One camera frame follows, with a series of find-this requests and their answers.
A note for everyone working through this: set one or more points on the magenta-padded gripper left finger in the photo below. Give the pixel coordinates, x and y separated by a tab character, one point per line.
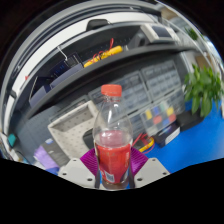
78	171

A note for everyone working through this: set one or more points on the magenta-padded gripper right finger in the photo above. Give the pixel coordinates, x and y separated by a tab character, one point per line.
150	171

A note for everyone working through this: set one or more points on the clear bottle with red label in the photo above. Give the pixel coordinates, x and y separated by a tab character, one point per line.
112	158

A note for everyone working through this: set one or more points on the yellow and red tool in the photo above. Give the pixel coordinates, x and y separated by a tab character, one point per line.
145	145

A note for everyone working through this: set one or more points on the dark grey upright box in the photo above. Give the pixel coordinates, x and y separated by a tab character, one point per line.
58	151

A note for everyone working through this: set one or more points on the black box with white label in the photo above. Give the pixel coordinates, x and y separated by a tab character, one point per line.
168	135

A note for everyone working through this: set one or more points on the white perforated tray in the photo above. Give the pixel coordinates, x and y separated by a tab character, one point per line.
71	128

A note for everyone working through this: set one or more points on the clear organiser with colourful parts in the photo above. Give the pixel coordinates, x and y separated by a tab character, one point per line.
160	115

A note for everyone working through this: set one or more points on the flat black box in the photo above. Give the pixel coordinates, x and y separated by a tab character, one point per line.
190	120

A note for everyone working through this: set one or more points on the teal device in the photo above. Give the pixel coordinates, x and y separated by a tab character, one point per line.
12	140

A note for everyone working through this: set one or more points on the grey small-parts drawer cabinet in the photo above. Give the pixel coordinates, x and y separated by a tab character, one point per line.
156	78

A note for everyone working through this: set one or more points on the green potted plant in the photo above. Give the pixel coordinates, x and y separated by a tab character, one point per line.
201	88

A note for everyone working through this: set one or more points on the dark blue box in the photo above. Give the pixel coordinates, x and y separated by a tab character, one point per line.
66	68

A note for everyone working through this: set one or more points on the yellow tool with red leads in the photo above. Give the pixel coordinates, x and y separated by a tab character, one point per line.
106	54

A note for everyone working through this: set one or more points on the white bench instrument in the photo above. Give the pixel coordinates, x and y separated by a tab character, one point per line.
160	32

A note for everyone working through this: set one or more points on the white shelf unit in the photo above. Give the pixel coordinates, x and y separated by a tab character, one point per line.
192	33

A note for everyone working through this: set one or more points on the black pouch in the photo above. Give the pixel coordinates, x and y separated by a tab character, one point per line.
98	24

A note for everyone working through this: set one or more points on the black wall shelf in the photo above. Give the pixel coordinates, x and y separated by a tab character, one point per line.
100	71
66	41

